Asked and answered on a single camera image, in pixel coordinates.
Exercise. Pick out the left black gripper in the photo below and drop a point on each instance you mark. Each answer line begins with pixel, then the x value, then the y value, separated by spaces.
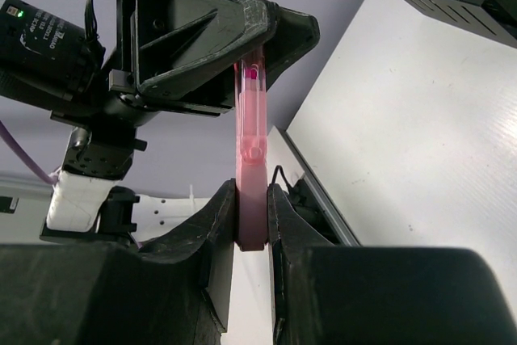
pixel 178 55

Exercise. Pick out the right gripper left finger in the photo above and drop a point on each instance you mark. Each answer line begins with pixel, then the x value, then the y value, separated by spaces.
pixel 174 290

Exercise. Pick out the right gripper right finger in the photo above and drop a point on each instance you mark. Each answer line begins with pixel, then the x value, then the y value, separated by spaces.
pixel 329 294

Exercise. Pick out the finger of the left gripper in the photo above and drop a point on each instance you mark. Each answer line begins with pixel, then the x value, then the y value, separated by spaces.
pixel 297 33

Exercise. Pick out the pink highlighter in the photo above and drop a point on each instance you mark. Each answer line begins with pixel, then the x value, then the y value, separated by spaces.
pixel 251 150

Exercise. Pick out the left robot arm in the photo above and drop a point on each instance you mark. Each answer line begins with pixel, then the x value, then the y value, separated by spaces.
pixel 50 63

